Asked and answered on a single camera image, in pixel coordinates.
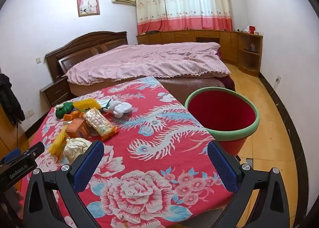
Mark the brown bed mattress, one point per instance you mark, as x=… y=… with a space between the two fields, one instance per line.
x=189 y=83

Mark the small red box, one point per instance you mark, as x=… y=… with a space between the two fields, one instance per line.
x=251 y=29

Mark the maroon cloth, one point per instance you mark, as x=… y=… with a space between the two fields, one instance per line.
x=229 y=82

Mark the orange carton box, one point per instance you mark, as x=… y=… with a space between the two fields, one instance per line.
x=77 y=129

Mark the dark wooden nightstand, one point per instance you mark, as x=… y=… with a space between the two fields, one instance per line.
x=58 y=91

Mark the white wall socket with plug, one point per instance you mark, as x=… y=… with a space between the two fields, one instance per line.
x=278 y=79

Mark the dark wooden headboard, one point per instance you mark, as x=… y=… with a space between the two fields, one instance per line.
x=74 y=46

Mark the white medicine box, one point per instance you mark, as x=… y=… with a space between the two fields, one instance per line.
x=103 y=103

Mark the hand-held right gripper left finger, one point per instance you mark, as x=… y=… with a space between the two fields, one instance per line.
x=89 y=165

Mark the green toy vegetable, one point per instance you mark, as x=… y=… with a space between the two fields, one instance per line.
x=63 y=109

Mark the clear snack packet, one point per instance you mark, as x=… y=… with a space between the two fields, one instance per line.
x=98 y=123

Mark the white sock bundle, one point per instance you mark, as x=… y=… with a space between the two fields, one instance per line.
x=119 y=108

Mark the red bin with green rim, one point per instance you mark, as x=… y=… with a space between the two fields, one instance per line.
x=219 y=111

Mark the yellow fringed strip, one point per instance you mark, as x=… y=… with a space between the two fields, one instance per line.
x=58 y=141
x=86 y=104

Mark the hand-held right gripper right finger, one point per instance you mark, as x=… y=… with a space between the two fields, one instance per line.
x=221 y=165

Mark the floral curtain with red hem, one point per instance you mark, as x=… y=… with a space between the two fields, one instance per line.
x=184 y=4

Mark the cream paper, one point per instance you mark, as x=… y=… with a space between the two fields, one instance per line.
x=74 y=147

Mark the dark hanging clothes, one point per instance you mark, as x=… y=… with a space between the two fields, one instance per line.
x=10 y=101

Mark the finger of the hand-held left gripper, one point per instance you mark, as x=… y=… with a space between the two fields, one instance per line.
x=12 y=154
x=35 y=150

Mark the bed with pink cover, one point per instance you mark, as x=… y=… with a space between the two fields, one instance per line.
x=149 y=61

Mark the light wooden wall cabinet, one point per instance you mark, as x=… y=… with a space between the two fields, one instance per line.
x=229 y=43

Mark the framed wedding photo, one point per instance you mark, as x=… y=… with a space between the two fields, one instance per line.
x=88 y=2

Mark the small shelf ornament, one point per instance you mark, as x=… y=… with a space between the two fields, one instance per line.
x=253 y=46

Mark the white wall switch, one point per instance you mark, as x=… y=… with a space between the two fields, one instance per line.
x=37 y=60

